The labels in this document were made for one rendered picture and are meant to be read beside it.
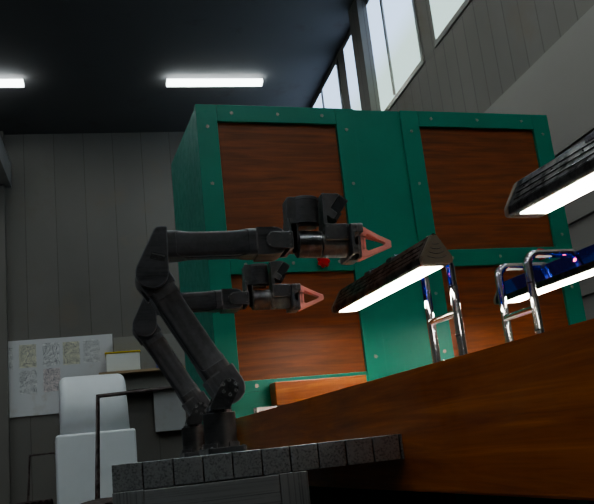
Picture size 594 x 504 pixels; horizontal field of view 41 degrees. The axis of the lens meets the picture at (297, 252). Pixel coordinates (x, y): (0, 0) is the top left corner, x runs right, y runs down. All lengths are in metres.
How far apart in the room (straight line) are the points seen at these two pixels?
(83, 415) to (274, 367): 3.70
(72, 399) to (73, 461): 0.45
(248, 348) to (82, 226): 8.86
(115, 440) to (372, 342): 3.67
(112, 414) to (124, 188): 5.79
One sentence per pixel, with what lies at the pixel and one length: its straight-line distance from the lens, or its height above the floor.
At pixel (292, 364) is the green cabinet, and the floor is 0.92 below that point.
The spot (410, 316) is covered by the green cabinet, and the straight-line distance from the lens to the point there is 2.68.
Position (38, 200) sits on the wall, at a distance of 11.39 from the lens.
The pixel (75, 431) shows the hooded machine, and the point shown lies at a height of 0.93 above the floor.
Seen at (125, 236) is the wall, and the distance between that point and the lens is 11.18.
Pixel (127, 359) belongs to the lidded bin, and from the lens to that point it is 10.32.
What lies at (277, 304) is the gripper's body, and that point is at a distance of 2.20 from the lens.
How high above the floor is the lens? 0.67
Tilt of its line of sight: 14 degrees up
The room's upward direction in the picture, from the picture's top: 6 degrees counter-clockwise
